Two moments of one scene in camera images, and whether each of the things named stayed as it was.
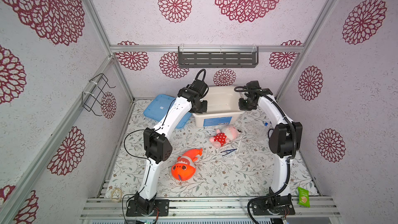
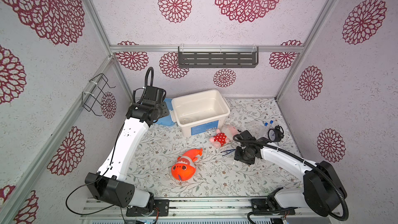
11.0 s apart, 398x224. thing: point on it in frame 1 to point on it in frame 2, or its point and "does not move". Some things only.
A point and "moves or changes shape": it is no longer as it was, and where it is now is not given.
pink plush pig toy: x=227 y=133 does not move
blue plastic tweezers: x=228 y=153 does not move
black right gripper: x=241 y=106 to x=236 y=156
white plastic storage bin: x=223 y=108 moves or changes shape
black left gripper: x=204 y=108 to x=165 y=109
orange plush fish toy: x=184 y=167 does not move
